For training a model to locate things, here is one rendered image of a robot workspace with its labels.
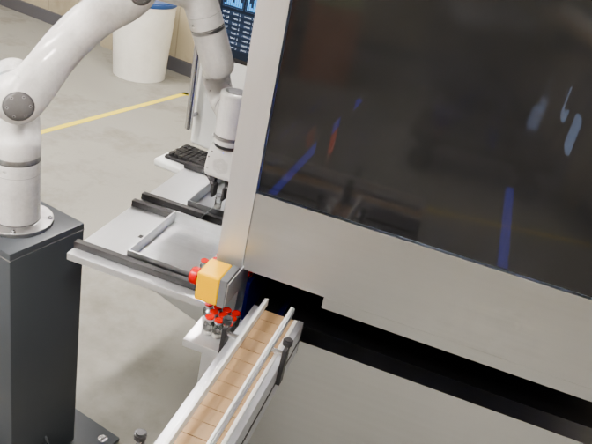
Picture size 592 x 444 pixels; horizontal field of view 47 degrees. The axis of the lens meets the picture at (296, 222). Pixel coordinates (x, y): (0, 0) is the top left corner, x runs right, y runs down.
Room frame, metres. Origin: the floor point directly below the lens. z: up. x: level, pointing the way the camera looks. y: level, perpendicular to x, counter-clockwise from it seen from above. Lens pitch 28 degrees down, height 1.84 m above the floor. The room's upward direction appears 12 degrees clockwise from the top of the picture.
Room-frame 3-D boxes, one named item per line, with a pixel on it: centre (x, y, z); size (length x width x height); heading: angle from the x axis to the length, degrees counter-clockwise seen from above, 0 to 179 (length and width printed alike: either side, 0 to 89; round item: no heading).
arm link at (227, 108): (1.83, 0.24, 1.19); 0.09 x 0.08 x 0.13; 27
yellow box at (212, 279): (1.26, 0.15, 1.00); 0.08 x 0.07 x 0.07; 77
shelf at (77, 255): (1.71, 0.24, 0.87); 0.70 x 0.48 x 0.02; 167
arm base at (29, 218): (1.55, 0.74, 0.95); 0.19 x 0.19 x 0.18
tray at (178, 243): (1.53, 0.21, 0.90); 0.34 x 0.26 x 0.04; 77
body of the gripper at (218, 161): (1.82, 0.24, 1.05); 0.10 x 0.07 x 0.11; 78
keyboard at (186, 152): (2.26, 0.31, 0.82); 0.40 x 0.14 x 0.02; 70
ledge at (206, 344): (1.23, 0.11, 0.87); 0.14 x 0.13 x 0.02; 77
